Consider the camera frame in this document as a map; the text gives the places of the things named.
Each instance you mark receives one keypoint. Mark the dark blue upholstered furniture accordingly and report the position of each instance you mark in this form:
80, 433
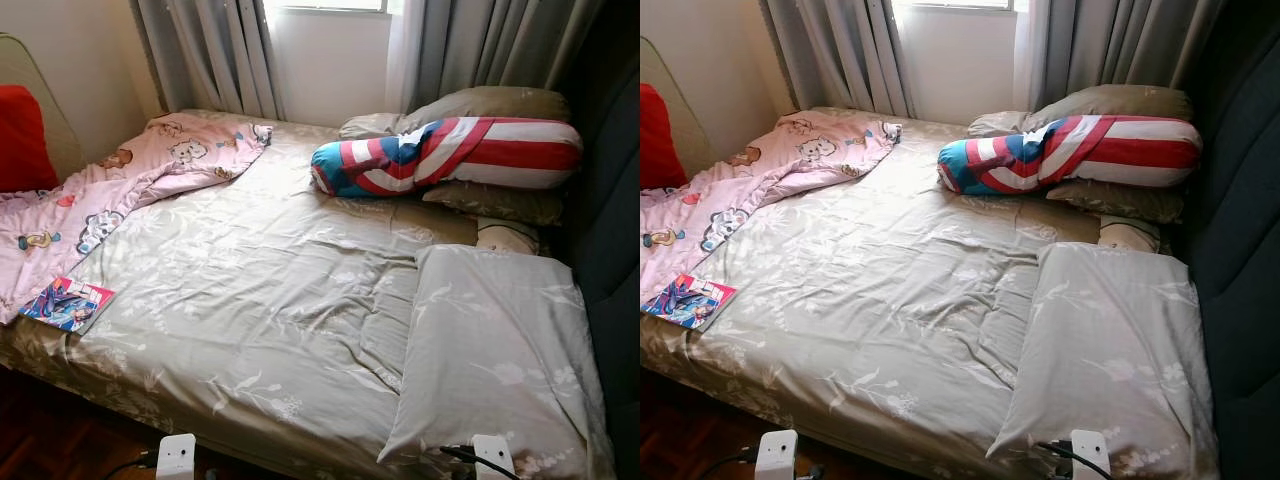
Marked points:
1245, 250
615, 250

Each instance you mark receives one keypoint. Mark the bed with beige floral sheet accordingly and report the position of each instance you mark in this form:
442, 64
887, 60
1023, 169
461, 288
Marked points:
250, 300
880, 300

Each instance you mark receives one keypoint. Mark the red white blue bolster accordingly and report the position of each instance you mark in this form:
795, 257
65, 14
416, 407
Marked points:
480, 155
1100, 150

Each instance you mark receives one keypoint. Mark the grey quilted mattress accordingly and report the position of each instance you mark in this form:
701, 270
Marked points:
692, 120
55, 100

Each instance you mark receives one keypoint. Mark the small cream pillow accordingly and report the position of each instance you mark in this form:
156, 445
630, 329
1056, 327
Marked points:
1130, 235
508, 237

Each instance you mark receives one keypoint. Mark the colourful manga book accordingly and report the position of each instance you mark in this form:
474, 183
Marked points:
690, 302
68, 305

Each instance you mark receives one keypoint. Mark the beige floral pillow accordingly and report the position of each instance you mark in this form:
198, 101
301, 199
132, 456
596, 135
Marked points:
1125, 200
500, 203

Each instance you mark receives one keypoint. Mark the pink cartoon print blanket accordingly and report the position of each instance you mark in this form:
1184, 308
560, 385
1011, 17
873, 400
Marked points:
90, 200
740, 190

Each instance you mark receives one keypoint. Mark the white framed window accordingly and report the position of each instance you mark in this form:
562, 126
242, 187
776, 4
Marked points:
330, 5
960, 4

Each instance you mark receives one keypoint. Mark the large grey floral pillow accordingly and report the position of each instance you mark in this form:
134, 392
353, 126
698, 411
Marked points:
490, 350
1100, 350

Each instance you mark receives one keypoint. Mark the plain beige pillow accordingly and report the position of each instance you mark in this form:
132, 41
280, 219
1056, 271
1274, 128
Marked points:
490, 103
1120, 100

